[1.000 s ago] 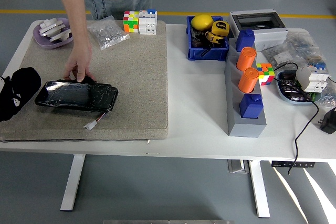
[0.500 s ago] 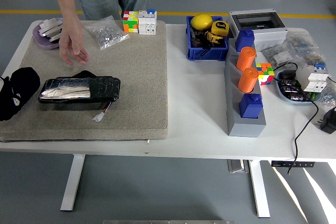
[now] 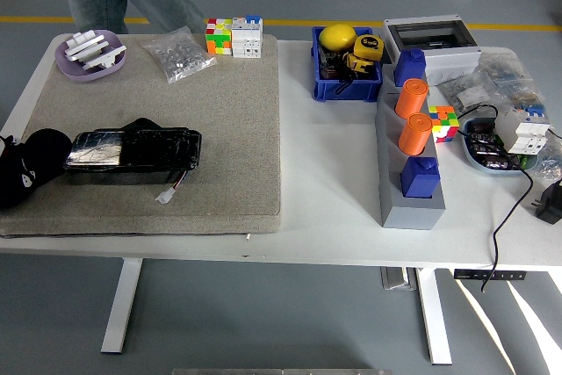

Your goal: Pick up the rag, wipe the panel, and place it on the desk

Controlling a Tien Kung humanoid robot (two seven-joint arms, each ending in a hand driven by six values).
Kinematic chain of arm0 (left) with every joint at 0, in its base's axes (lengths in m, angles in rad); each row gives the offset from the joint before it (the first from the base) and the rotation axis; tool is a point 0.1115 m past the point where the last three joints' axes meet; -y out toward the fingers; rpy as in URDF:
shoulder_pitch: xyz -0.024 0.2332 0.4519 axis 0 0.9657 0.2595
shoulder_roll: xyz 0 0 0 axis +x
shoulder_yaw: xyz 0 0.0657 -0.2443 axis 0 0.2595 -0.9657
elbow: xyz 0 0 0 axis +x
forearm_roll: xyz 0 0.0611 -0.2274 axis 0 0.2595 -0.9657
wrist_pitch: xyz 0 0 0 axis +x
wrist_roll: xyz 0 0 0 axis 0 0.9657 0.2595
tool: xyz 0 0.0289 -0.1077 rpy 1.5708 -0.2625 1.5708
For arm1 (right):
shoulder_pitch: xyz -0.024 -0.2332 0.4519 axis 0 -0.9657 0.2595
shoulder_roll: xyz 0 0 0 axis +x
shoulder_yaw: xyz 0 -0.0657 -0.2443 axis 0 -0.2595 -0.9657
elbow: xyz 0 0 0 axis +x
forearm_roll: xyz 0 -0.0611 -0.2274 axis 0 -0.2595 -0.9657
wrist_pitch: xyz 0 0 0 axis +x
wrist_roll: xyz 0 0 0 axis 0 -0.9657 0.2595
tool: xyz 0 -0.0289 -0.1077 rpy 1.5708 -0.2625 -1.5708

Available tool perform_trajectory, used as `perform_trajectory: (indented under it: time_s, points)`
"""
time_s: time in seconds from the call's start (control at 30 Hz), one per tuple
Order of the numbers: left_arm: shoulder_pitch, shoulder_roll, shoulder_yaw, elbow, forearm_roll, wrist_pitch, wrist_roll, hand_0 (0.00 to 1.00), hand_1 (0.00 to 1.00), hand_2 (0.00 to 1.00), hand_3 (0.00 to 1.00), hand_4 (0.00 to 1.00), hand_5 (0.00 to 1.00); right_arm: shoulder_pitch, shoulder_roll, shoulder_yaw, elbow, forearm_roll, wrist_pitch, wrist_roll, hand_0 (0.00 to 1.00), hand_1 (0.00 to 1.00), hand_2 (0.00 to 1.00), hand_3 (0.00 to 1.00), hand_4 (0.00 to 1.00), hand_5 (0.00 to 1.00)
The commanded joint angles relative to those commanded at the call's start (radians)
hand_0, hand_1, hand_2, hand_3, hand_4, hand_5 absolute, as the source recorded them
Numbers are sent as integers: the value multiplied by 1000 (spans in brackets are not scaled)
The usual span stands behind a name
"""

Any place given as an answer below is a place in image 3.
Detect black panel with wire connector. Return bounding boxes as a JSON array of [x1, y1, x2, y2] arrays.
[[63, 118, 203, 206]]

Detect black rag with white print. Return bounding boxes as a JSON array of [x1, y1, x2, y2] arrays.
[[0, 127, 74, 210]]

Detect black table control panel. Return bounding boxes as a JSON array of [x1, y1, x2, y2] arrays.
[[454, 268, 527, 280]]

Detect grey-brown mat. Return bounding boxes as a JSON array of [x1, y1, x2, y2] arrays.
[[0, 33, 282, 238]]

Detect blue plastic bin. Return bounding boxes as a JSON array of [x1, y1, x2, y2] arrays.
[[311, 25, 384, 104]]

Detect dark jar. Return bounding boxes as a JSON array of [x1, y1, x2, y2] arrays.
[[316, 45, 348, 82]]

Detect yellow and black tape measure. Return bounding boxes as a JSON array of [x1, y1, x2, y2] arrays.
[[343, 52, 374, 80]]

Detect white breaker block, blue tab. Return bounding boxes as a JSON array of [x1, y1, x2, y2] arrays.
[[231, 14, 263, 59]]

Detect orange cylinder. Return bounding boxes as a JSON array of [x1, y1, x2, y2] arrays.
[[398, 112, 434, 156], [394, 78, 430, 120]]

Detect grey stepped holder block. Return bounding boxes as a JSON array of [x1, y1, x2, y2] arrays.
[[375, 62, 447, 231]]

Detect blue square block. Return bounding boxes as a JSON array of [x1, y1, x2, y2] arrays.
[[393, 47, 427, 88], [400, 156, 441, 199]]

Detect yellow round ball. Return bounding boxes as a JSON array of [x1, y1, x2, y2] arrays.
[[318, 23, 357, 50]]

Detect large multicolour puzzle cube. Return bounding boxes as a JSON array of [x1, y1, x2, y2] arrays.
[[205, 18, 234, 56]]

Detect yellow tape measure, black disc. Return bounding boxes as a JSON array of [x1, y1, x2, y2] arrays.
[[353, 34, 385, 64]]

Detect clear bag of metal nuts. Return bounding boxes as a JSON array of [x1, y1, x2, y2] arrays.
[[142, 26, 219, 85]]

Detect grey box under table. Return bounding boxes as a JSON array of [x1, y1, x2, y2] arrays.
[[380, 266, 418, 292]]

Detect small multicolour puzzle cube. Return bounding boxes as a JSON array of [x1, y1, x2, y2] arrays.
[[428, 105, 461, 144]]

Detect clear bag of grey parts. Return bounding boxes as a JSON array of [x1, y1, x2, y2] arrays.
[[437, 70, 495, 113]]

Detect light blue bowl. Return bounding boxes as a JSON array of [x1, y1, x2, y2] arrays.
[[459, 116, 544, 177]]

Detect black modules in bowl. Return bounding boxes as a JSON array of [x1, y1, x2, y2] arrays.
[[465, 119, 523, 170]]

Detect white T-shaped plastic piece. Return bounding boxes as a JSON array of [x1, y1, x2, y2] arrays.
[[81, 44, 127, 72]]

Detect white table leg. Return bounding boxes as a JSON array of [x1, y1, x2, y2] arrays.
[[100, 258, 144, 355], [414, 267, 453, 366]]

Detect purple tray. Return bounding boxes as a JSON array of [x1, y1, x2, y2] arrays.
[[54, 29, 127, 83]]

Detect long white plastic bar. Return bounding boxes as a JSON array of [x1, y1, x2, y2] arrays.
[[64, 39, 111, 61]]

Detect small white plastic piece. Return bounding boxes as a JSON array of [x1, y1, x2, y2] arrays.
[[72, 30, 101, 45]]

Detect white breaker with blue tabs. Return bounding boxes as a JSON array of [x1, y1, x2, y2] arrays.
[[494, 102, 551, 156]]

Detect clear bag of electronic parts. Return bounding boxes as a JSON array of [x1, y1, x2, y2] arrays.
[[476, 47, 550, 108]]

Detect clear bag of small rings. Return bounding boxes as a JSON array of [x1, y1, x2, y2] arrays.
[[533, 137, 562, 183]]

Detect black power adapter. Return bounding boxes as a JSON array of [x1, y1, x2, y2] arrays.
[[532, 179, 562, 226]]

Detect grey electrical enclosure box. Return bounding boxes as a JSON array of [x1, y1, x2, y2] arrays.
[[379, 13, 479, 86]]

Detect black power cable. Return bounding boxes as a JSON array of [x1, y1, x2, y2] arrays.
[[456, 104, 535, 293]]

